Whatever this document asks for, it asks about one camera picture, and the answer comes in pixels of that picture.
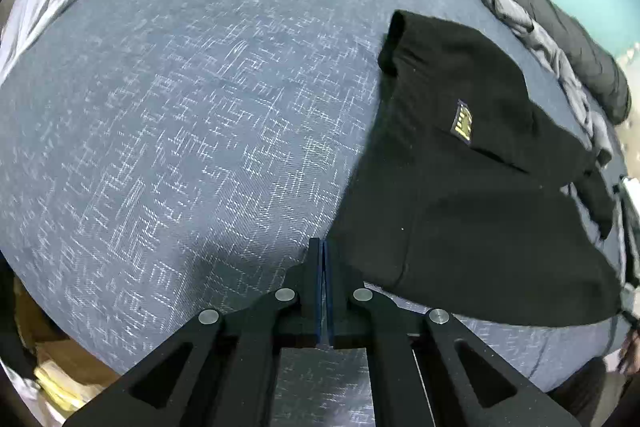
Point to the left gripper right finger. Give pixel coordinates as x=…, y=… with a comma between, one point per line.
x=428, y=369

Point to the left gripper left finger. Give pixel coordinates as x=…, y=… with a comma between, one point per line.
x=217, y=369

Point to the black fleece-lined pants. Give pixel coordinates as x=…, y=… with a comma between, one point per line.
x=468, y=197

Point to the white folded clothes stack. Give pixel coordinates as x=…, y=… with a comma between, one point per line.
x=627, y=223

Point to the person's right hand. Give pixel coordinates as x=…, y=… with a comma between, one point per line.
x=629, y=359

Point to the blue patterned bed sheet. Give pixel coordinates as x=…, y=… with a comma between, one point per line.
x=162, y=157

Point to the grey knit garment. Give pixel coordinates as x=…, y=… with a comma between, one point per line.
x=551, y=57

